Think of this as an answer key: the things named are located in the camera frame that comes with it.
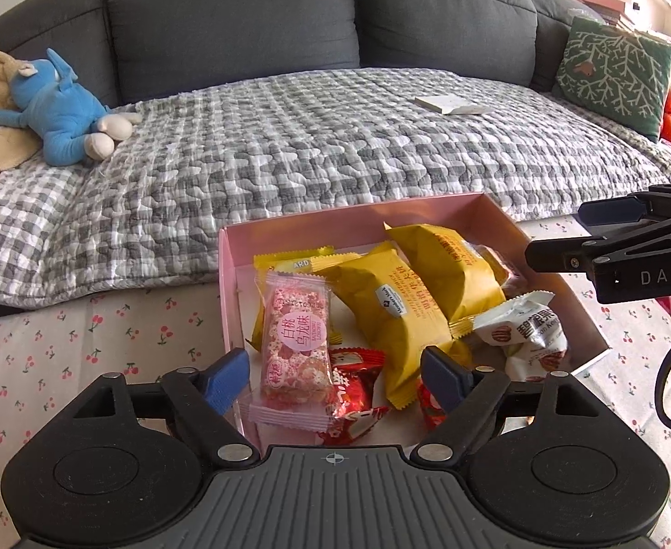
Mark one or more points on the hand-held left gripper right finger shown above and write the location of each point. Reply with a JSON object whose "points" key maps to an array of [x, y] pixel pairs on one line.
{"points": [[441, 377]]}

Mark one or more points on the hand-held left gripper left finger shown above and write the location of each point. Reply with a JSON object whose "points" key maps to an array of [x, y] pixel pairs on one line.
{"points": [[229, 374]]}

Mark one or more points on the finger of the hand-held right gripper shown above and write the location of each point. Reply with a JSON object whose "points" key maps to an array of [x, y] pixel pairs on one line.
{"points": [[558, 256], [609, 210]]}

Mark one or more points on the red candy packet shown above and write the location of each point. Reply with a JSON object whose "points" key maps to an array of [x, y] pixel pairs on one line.
{"points": [[352, 389], [429, 409]]}

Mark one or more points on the clear beige snack packet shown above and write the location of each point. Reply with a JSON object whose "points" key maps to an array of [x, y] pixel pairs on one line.
{"points": [[498, 269]]}

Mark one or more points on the pink nougat packet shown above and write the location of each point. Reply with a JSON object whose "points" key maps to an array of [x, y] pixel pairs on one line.
{"points": [[295, 349]]}

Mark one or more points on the white nut snack packet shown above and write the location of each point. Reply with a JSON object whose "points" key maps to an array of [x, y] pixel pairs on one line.
{"points": [[518, 326]]}

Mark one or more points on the large yellow snack packet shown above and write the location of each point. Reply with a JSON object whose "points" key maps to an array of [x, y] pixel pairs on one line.
{"points": [[381, 320], [449, 269]]}

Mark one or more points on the small yellow snack packet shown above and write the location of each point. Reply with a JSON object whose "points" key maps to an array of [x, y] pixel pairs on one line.
{"points": [[295, 263]]}

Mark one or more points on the pink cardboard box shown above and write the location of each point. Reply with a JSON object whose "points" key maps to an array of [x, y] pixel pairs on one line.
{"points": [[369, 217]]}

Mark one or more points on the green branch print cushion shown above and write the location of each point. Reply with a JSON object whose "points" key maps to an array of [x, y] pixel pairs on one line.
{"points": [[609, 74]]}

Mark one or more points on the cherry print tablecloth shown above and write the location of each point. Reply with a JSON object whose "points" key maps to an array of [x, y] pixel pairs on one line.
{"points": [[83, 343]]}

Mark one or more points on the stack of books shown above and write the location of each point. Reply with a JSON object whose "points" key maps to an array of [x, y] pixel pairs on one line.
{"points": [[607, 8]]}

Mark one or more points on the grey checked quilt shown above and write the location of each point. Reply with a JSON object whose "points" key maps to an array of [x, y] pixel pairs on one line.
{"points": [[312, 137]]}

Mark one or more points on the blue plush toy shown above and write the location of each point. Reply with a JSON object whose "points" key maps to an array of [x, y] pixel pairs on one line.
{"points": [[55, 108]]}

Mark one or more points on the dark grey sofa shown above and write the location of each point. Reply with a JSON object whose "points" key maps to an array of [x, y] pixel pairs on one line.
{"points": [[226, 11]]}

